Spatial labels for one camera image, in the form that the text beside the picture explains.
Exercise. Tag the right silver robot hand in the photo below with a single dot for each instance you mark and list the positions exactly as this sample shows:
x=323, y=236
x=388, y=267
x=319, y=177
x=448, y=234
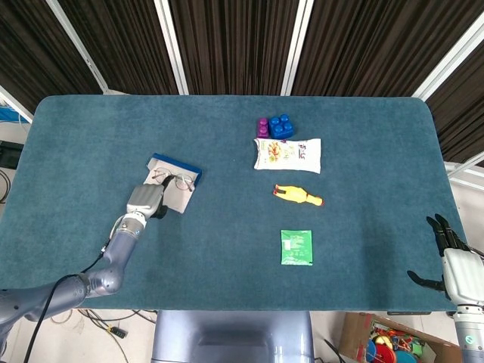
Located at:
x=463, y=278

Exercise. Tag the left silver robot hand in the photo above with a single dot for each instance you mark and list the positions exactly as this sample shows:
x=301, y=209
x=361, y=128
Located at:
x=145, y=200

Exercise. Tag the blue glasses case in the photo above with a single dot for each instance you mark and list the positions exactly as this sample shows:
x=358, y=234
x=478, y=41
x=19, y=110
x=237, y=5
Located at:
x=177, y=200

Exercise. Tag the metal frame eyeglasses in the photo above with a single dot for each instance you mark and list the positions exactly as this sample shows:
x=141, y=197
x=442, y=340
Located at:
x=184, y=181

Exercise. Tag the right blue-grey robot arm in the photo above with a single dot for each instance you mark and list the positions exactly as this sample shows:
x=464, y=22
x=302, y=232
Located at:
x=470, y=340

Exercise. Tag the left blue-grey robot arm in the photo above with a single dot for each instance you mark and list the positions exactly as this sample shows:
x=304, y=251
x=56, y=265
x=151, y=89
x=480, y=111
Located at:
x=121, y=246

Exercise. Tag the brown cardboard box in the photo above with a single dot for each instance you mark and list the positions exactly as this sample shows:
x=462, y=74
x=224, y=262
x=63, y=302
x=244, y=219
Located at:
x=351, y=332

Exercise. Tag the black table control panel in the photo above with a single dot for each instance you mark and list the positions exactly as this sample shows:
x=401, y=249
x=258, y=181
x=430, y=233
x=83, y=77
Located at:
x=410, y=312

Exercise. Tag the teal fabric table cover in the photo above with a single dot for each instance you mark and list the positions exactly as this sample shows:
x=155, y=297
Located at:
x=227, y=234

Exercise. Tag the red round toy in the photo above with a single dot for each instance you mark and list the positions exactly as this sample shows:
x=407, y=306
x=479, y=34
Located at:
x=382, y=353

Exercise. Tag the purple toy building brick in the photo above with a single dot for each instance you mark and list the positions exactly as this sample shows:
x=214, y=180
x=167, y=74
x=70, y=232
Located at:
x=262, y=128

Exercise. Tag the white snack bag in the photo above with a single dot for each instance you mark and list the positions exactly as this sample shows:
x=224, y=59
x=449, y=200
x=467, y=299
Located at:
x=287, y=157

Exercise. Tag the yellow rubber chicken toy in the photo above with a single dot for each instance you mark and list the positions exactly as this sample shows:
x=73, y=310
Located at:
x=295, y=193

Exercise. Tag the blue toy building brick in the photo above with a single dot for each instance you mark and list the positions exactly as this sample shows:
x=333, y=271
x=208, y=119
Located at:
x=281, y=126

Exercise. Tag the green foil packet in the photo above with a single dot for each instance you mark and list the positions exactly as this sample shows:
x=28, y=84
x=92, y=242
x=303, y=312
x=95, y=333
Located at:
x=296, y=247

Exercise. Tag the blue-grey robot torso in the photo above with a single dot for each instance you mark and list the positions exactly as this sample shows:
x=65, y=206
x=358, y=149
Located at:
x=230, y=340

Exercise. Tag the dark brown pleated curtain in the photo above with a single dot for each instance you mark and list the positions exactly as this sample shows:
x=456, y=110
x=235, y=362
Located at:
x=234, y=45

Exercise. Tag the white aluminium frame rail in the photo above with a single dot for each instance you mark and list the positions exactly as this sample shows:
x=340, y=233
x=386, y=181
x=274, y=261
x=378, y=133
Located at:
x=17, y=104
x=465, y=175

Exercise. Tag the white aluminium frame post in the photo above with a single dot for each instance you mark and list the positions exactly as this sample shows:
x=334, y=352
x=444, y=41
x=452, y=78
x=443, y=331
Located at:
x=77, y=45
x=450, y=60
x=296, y=45
x=171, y=45

